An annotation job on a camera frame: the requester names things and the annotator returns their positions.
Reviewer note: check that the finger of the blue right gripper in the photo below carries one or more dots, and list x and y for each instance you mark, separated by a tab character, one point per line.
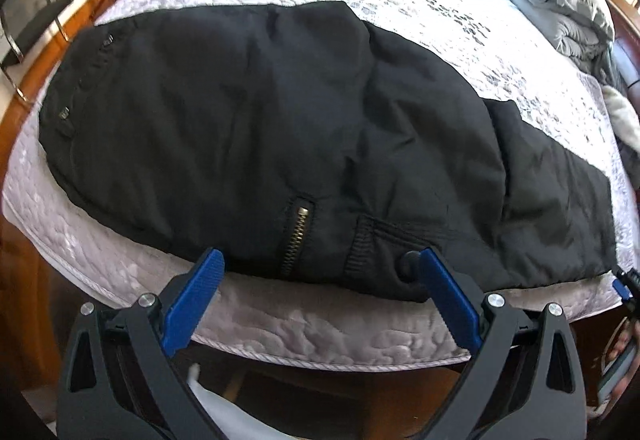
621	287

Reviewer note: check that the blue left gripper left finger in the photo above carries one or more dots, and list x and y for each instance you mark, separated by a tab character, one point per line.
185	299

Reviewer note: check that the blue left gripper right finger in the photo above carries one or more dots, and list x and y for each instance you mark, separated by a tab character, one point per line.
457	298

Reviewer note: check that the black pants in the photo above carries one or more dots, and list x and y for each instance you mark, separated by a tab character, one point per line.
311	146

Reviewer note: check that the black mesh metal chair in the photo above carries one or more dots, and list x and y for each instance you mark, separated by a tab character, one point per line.
23	22

